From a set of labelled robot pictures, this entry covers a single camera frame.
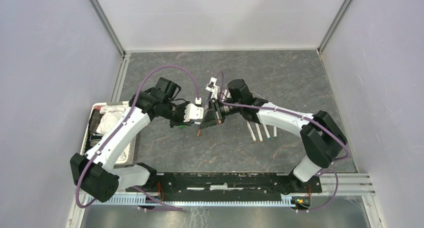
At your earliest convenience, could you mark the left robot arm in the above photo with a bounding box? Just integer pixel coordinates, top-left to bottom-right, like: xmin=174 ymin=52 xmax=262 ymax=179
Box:
xmin=70 ymin=77 xmax=203 ymax=208

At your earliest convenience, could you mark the brown capped white marker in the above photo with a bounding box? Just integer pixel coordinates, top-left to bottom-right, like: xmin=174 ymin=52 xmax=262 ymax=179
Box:
xmin=246 ymin=121 xmax=257 ymax=143

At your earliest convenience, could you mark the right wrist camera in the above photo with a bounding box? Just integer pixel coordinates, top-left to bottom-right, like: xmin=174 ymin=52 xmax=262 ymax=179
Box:
xmin=205 ymin=76 xmax=221 ymax=99

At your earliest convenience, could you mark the white plastic basket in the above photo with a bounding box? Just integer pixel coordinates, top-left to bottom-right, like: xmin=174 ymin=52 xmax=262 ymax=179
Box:
xmin=80 ymin=101 xmax=129 ymax=155

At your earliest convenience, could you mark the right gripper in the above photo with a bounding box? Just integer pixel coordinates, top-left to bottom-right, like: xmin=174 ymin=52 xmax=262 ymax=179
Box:
xmin=199 ymin=97 xmax=243 ymax=129

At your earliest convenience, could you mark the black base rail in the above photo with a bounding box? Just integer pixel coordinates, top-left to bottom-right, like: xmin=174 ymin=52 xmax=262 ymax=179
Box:
xmin=141 ymin=172 xmax=323 ymax=202

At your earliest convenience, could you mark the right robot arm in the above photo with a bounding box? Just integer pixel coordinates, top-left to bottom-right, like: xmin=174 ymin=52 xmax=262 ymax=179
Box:
xmin=200 ymin=77 xmax=350 ymax=192

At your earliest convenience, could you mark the white cloth in basket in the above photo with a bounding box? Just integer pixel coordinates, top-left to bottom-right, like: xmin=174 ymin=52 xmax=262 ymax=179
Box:
xmin=96 ymin=105 xmax=126 ymax=135

